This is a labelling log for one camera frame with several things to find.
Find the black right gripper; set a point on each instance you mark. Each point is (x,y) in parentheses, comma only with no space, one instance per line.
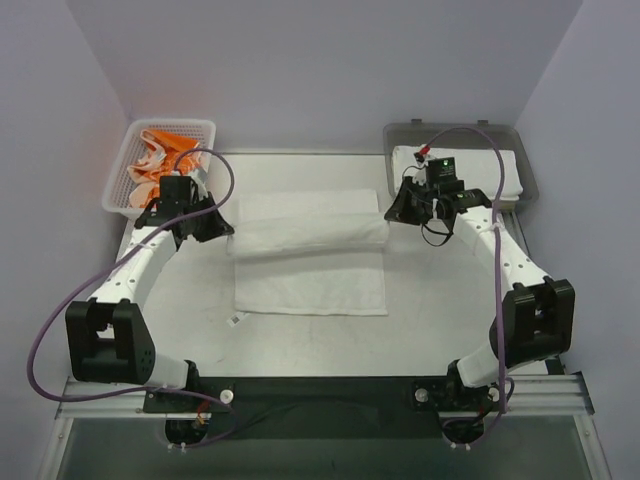
(407,206)

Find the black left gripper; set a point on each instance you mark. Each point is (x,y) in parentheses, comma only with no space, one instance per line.
(201,226)

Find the white terry towel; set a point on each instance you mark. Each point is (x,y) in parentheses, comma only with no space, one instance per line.
(478,168)

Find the white towels pile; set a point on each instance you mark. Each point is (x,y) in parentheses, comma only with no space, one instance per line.
(317,253)

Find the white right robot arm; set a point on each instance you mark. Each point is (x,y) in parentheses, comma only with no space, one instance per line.
(534,319)

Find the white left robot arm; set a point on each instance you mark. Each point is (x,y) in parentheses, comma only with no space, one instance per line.
(109,341)

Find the orange cloth in basket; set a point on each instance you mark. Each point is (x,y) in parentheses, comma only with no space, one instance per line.
(162,151)

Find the white plastic mesh basket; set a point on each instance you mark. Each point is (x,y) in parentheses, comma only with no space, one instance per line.
(115,198)

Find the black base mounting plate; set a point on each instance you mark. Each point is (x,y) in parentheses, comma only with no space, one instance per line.
(325,408)

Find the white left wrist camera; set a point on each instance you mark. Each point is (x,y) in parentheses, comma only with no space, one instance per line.
(199,175)

